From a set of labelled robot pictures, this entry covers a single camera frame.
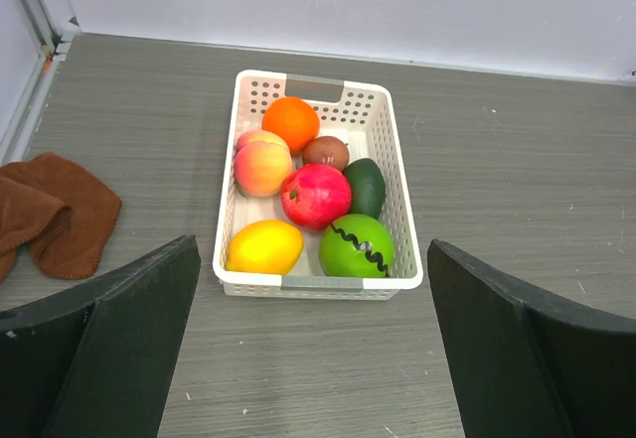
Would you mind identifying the orange fruit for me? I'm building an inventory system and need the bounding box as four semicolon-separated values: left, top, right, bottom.
261;96;320;156

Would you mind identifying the peach fruit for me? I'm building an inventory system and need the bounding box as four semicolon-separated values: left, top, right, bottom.
234;129;293;198

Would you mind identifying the aluminium frame post left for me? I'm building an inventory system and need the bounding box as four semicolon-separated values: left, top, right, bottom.
1;0;71;164

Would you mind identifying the dark green avocado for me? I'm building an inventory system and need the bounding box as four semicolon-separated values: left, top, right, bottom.
343;158;387;219

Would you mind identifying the brown cloth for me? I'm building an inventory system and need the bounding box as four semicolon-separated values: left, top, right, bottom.
1;152;122;280

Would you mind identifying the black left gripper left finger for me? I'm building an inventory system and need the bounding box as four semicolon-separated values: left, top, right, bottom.
1;235;201;437

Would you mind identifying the red apple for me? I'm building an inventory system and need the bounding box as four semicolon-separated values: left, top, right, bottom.
280;164;352;231

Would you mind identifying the yellow lemon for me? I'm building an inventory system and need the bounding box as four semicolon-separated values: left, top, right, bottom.
226;219;304;275

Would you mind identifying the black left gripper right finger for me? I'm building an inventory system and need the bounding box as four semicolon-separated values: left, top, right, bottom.
427;239;635;437

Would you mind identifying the brown kiwi fruit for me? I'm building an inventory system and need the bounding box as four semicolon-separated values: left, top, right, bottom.
301;136;350;171

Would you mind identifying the green striped ball fruit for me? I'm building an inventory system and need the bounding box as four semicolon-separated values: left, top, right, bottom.
319;214;395;278

